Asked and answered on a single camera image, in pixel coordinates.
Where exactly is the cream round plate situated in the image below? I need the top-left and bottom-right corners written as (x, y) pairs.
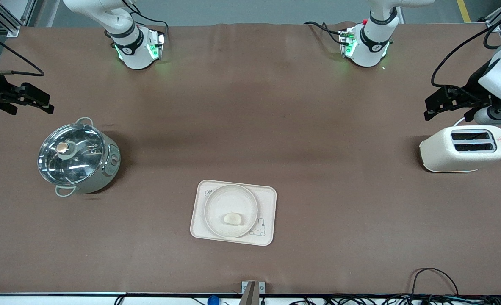
top-left (204, 184), bottom-right (259, 238)

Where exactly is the cream rabbit print tray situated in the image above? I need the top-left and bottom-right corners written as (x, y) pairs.
top-left (190, 180), bottom-right (277, 247)

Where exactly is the cream two-slot toaster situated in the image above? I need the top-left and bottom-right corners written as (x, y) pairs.
top-left (419, 125), bottom-right (501, 173)

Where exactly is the glass pot lid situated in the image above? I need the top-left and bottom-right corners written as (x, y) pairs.
top-left (38, 123), bottom-right (106, 186)

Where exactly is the pale green electric cooking pot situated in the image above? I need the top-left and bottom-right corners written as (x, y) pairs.
top-left (37, 117), bottom-right (122, 198)

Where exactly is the brown table cover mat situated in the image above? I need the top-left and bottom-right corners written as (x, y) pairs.
top-left (0, 22), bottom-right (501, 295)

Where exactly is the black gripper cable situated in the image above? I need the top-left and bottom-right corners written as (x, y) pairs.
top-left (0, 25), bottom-right (44, 77)
top-left (431, 21), bottom-right (501, 88)

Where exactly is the black base cable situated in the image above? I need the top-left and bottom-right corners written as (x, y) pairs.
top-left (304, 21), bottom-right (345, 45)
top-left (121, 0), bottom-right (169, 43)

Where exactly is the black looped cable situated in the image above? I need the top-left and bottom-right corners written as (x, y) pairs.
top-left (410, 267), bottom-right (459, 297)

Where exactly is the black cable bundle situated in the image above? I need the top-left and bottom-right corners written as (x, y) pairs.
top-left (288, 294), bottom-right (501, 305)

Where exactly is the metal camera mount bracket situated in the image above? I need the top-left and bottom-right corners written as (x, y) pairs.
top-left (241, 281), bottom-right (265, 305)

